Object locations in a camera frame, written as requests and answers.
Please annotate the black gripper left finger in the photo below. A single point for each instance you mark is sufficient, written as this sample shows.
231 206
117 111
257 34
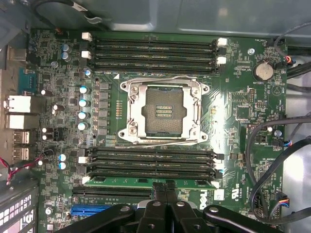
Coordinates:
126 218

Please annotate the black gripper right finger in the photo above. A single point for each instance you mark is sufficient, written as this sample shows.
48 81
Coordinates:
194 219

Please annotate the black RAM slot white latches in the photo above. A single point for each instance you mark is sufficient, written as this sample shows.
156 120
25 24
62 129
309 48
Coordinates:
87 180
153 41
150 160
153 57

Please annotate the black expansion slot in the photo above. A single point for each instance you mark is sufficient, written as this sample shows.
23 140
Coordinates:
111 192

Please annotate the blue expansion slot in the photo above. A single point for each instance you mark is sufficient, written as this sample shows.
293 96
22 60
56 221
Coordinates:
90 210

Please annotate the green Dell motherboard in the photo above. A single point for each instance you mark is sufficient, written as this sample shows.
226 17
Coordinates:
223 116

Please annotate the power supply with label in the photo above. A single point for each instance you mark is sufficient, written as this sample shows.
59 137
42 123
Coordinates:
17 211

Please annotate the silver CPU socket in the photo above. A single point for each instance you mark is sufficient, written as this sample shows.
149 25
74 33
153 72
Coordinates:
192 109

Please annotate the silver USB port block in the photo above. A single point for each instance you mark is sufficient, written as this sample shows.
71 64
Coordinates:
22 121

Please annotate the silver ethernet port block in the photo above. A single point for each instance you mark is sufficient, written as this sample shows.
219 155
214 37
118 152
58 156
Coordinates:
20 104

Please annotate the silver coin cell battery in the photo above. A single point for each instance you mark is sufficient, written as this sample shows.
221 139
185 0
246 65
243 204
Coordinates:
263 71

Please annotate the blue serial port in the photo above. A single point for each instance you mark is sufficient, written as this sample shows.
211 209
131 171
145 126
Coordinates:
28 78

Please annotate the grey metal PC case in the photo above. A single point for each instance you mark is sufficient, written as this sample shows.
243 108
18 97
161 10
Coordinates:
194 14

